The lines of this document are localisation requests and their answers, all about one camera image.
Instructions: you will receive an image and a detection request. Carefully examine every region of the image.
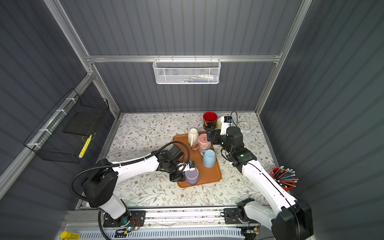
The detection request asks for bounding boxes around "white wire basket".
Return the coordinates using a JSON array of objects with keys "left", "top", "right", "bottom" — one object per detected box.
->
[{"left": 153, "top": 58, "right": 222, "bottom": 85}]

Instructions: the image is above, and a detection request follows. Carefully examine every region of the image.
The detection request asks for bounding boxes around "black mug red inside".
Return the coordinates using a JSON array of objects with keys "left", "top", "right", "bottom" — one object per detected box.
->
[{"left": 203, "top": 112, "right": 218, "bottom": 130}]

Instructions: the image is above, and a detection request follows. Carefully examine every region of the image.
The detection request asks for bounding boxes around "light green mug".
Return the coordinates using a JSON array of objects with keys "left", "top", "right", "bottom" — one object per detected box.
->
[{"left": 216, "top": 116, "right": 224, "bottom": 130}]

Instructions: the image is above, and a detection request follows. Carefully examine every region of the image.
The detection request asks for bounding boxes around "white mug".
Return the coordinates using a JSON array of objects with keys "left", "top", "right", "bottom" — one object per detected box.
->
[{"left": 188, "top": 128, "right": 199, "bottom": 148}]

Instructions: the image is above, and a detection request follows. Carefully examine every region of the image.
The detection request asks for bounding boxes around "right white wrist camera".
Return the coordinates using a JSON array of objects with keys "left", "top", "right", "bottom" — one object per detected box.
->
[{"left": 221, "top": 116, "right": 233, "bottom": 136}]

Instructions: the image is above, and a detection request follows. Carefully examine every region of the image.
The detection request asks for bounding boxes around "red pencil cup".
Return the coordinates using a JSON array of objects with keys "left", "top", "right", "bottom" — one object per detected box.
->
[{"left": 270, "top": 166, "right": 299, "bottom": 191}]

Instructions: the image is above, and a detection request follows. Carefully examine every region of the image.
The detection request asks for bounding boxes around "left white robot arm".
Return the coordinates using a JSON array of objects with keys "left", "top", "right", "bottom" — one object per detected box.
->
[{"left": 69, "top": 141, "right": 196, "bottom": 230}]

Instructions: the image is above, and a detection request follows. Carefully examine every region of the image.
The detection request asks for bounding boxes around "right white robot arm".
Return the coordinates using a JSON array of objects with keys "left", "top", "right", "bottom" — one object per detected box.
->
[{"left": 206, "top": 126, "right": 314, "bottom": 240}]

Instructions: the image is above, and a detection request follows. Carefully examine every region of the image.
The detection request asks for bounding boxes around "purple mug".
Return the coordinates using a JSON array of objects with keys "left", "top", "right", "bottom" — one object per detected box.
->
[{"left": 185, "top": 168, "right": 200, "bottom": 186}]

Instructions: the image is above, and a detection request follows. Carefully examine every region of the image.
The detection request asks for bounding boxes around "pink mug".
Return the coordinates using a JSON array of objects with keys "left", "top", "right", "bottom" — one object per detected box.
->
[{"left": 192, "top": 134, "right": 212, "bottom": 152}]

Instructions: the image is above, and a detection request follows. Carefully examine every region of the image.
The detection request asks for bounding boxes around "yellow marker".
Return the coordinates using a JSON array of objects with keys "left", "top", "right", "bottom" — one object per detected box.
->
[{"left": 60, "top": 231, "right": 81, "bottom": 240}]

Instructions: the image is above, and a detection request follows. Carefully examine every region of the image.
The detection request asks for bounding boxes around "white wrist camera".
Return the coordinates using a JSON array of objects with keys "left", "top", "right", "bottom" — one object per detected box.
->
[
  {"left": 180, "top": 161, "right": 196, "bottom": 172},
  {"left": 221, "top": 116, "right": 233, "bottom": 136}
]

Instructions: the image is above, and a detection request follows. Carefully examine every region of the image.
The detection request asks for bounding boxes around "white ribbed cable duct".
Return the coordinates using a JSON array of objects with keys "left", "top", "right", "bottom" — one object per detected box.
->
[{"left": 79, "top": 227, "right": 245, "bottom": 240}]

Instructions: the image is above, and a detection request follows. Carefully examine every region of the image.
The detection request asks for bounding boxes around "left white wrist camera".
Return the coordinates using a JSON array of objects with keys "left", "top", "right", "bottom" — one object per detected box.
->
[{"left": 180, "top": 161, "right": 196, "bottom": 172}]

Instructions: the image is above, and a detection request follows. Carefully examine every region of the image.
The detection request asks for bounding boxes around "black wire basket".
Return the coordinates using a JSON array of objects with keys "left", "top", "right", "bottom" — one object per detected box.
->
[{"left": 24, "top": 91, "right": 110, "bottom": 163}]

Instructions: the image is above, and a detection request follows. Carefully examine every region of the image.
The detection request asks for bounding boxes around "light blue mug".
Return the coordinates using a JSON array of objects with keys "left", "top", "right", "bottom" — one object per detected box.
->
[{"left": 201, "top": 150, "right": 216, "bottom": 168}]

